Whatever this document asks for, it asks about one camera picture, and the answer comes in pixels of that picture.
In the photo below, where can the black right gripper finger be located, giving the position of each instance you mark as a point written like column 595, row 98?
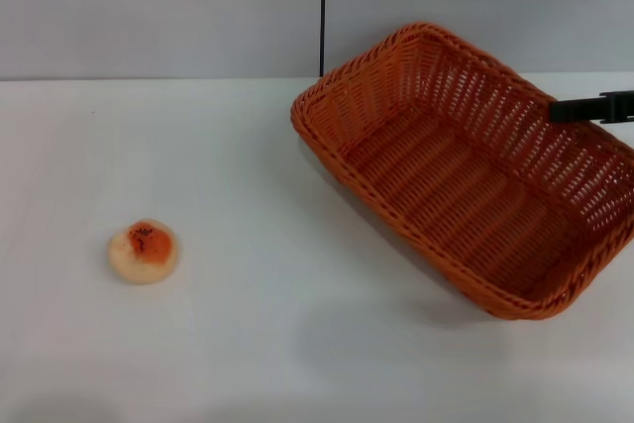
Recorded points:
column 584, row 109

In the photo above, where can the orange woven plastic basket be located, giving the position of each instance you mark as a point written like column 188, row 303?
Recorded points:
column 446, row 185

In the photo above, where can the round bun with orange topping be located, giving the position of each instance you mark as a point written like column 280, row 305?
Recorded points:
column 142, row 254

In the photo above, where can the black vertical wall panel strip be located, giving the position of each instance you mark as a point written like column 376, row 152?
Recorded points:
column 323, row 12

